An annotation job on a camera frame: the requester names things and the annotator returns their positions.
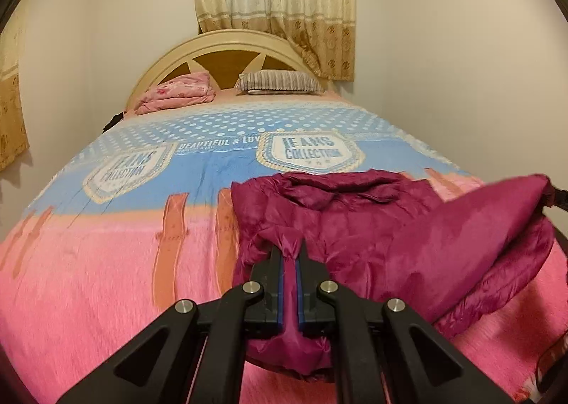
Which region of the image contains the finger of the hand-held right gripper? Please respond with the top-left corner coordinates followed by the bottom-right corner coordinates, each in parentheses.
top-left (545, 178), bottom-right (568, 211)

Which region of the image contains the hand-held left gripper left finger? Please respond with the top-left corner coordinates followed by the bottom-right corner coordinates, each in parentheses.
top-left (57, 244), bottom-right (285, 404)

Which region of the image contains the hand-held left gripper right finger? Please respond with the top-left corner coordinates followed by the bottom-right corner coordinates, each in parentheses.
top-left (296, 239), bottom-right (515, 404)

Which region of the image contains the magenta quilted puffer jacket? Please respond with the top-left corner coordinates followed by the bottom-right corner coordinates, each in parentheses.
top-left (231, 169), bottom-right (555, 382)

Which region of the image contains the pink and blue printed bedspread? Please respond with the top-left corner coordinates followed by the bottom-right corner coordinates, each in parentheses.
top-left (0, 100), bottom-right (568, 404)

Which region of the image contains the red plaid cloth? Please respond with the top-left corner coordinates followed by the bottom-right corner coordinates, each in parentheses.
top-left (521, 380), bottom-right (553, 404)

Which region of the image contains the striped pillow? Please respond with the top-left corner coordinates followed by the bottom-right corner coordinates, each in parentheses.
top-left (235, 70), bottom-right (327, 95)

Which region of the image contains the folded pink floral blanket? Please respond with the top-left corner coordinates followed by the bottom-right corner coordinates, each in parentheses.
top-left (134, 72), bottom-right (217, 116)

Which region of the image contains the black object beside bed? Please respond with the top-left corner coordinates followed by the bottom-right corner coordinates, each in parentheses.
top-left (103, 111), bottom-right (127, 133)

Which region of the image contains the cream wooden bed headboard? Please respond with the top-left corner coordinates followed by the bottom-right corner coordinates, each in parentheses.
top-left (125, 29), bottom-right (331, 114)

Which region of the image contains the wide beige floral curtain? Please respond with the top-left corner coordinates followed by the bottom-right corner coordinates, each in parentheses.
top-left (0, 18), bottom-right (30, 173)

